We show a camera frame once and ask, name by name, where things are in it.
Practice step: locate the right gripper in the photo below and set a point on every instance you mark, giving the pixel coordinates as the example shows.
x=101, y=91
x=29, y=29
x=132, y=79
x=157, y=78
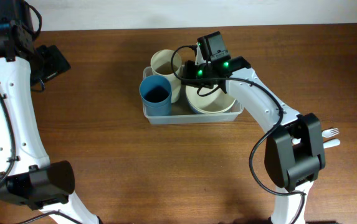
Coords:
x=187, y=78

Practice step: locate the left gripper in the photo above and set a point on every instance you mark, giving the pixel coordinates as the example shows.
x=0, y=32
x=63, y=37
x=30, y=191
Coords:
x=58, y=62

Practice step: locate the cream bowl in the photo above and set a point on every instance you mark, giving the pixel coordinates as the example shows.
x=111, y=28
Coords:
x=212, y=107
x=218, y=95

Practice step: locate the blue bowl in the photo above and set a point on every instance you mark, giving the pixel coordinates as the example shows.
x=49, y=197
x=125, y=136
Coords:
x=195, y=110

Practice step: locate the cream cup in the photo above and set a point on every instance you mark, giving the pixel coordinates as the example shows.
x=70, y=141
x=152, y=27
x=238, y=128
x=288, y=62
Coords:
x=166, y=64

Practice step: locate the blue cup front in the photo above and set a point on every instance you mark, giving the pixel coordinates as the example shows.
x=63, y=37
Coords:
x=155, y=91

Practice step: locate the blue cup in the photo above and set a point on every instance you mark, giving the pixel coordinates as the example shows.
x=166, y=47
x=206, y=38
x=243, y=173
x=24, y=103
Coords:
x=155, y=91
x=158, y=109

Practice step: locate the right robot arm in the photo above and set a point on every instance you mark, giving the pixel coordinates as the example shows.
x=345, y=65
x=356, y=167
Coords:
x=287, y=159

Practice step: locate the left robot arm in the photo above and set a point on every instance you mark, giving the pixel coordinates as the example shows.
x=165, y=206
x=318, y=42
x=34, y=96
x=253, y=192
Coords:
x=27, y=176

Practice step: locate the clear plastic container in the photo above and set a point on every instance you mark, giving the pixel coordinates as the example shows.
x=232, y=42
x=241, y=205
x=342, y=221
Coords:
x=181, y=113

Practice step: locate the white plastic fork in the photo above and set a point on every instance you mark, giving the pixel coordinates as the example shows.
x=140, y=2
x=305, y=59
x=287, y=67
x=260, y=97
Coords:
x=326, y=134

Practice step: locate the white plastic spoon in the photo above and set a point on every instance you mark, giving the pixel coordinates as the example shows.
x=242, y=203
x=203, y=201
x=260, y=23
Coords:
x=331, y=143

